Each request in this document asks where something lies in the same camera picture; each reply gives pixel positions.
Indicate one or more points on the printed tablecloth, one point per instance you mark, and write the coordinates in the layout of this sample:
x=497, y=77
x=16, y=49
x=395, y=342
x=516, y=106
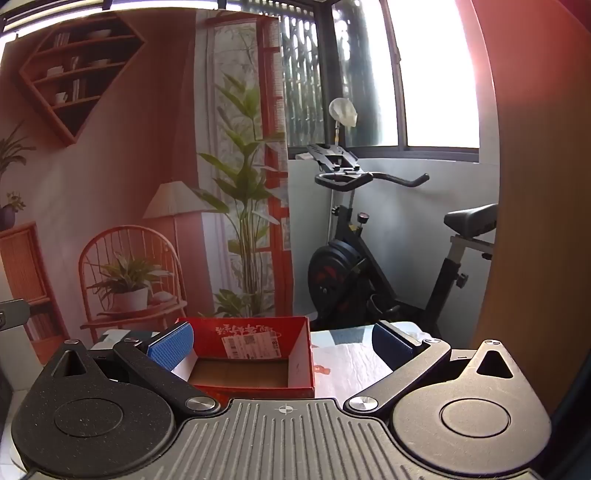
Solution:
x=351, y=360

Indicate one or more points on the white bag on pole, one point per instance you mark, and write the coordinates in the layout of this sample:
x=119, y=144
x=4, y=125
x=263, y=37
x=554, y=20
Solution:
x=344, y=113

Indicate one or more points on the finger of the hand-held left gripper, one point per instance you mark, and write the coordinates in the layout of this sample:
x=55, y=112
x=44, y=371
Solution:
x=14, y=314

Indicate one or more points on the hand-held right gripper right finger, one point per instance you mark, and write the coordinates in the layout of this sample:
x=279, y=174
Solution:
x=392, y=346

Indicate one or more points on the wall poster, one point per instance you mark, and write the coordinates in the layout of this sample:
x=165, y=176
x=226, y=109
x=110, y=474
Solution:
x=138, y=161

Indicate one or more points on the red cardboard box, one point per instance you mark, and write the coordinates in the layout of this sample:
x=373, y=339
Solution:
x=240, y=374

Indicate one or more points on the black exercise bike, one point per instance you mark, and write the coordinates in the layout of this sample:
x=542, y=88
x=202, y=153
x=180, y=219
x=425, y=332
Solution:
x=351, y=267

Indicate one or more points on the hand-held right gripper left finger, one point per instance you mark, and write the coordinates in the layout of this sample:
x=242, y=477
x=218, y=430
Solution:
x=170, y=347

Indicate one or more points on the dark-framed window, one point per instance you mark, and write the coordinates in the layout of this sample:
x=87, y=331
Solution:
x=434, y=69

